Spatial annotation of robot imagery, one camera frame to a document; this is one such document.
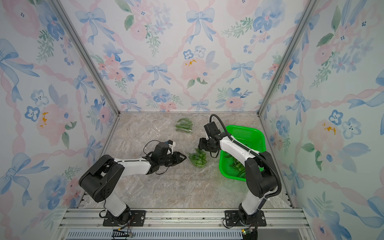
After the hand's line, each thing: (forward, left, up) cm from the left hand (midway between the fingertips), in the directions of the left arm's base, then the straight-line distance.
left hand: (187, 157), depth 89 cm
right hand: (+6, -10, +3) cm, 12 cm away
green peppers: (-5, -30, -2) cm, 31 cm away
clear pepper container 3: (+22, +21, -5) cm, 31 cm away
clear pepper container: (+28, +3, -3) cm, 29 cm away
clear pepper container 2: (+1, -7, -3) cm, 8 cm away
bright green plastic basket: (+13, -43, +2) cm, 45 cm away
